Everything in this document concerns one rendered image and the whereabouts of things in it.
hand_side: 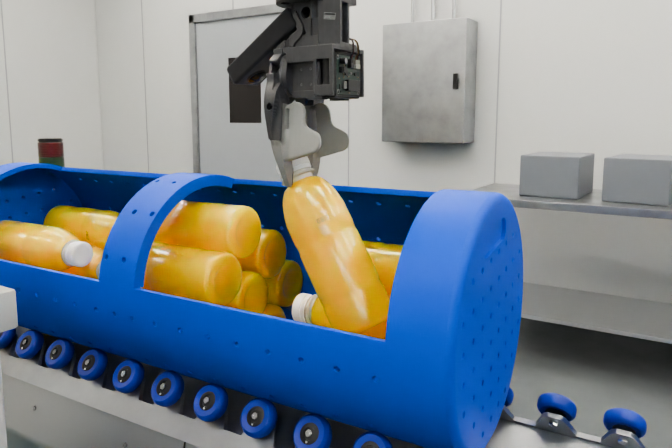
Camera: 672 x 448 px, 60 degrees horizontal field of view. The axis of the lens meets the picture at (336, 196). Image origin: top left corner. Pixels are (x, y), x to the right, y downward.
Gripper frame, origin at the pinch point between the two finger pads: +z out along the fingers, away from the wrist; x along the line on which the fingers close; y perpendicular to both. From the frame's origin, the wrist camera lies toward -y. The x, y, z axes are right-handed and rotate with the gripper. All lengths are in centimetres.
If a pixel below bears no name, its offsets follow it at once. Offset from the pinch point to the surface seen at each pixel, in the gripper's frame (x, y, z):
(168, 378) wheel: -4.2, -17.8, 27.2
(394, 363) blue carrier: -8.4, 16.4, 16.4
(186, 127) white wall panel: 346, -356, -1
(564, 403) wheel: 14.6, 28.1, 27.7
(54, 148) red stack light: 41, -105, 1
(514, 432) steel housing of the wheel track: 13.8, 22.6, 32.5
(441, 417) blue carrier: -7.5, 20.7, 21.0
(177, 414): -4.9, -15.8, 31.4
